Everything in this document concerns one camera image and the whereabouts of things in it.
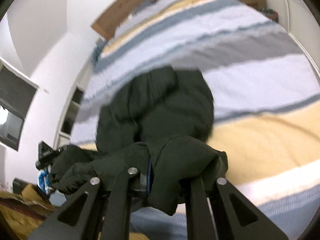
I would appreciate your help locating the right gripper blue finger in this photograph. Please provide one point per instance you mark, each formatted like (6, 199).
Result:
(149, 177)

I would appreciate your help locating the black puffer jacket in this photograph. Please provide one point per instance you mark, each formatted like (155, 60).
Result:
(166, 115)

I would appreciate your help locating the blue white gloved left hand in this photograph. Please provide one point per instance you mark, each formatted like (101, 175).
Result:
(43, 181)

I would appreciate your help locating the white bedside shelf unit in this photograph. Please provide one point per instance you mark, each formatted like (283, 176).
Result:
(72, 105)

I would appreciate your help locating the yellow patterned rug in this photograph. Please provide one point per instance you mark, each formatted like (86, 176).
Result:
(26, 211)

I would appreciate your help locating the dark window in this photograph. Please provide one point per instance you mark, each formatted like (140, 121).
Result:
(16, 95)

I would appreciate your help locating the striped bed blanket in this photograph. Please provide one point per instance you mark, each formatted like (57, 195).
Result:
(264, 85)

